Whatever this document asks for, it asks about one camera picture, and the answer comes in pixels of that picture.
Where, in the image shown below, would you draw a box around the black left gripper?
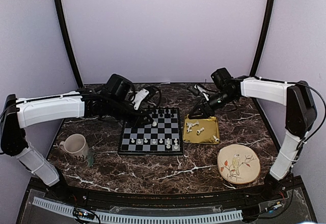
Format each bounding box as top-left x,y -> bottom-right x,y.
107,97 -> 154,129

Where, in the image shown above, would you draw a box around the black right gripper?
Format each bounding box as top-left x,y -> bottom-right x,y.
188,90 -> 237,119

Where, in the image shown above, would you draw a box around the white chess piece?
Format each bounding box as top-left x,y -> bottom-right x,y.
213,135 -> 220,144

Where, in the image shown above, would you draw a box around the black grey chess board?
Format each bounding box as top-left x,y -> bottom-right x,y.
118,107 -> 183,156

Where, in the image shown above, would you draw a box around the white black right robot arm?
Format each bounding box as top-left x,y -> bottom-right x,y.
188,68 -> 317,180

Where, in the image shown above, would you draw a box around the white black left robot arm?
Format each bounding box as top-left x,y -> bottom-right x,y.
1,74 -> 157,202

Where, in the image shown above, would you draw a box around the pile of white chess pieces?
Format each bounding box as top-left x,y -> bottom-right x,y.
185,121 -> 205,135

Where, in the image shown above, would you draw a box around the gold metal tray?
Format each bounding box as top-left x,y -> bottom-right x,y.
182,115 -> 221,145

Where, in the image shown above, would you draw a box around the beige ceramic mug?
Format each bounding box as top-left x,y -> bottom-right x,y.
59,134 -> 94,167

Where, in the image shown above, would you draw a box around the beige bird painted plate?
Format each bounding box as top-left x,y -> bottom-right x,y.
217,144 -> 261,185

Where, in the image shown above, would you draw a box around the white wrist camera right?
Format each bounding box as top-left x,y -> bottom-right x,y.
187,84 -> 209,101

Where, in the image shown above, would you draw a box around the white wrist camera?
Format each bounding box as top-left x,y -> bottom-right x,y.
187,84 -> 209,101
132,89 -> 149,110

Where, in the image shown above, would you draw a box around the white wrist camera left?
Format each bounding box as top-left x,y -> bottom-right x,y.
132,89 -> 149,110

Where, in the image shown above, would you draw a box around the right black frame post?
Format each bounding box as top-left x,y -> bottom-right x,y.
248,0 -> 278,82

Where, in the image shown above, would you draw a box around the black frame post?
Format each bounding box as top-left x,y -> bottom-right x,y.
248,0 -> 278,82
54,0 -> 84,88

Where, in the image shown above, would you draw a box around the white slotted cable duct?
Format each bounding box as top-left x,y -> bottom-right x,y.
32,197 -> 243,223

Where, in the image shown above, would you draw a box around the left black frame post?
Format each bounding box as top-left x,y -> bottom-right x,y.
54,0 -> 84,88

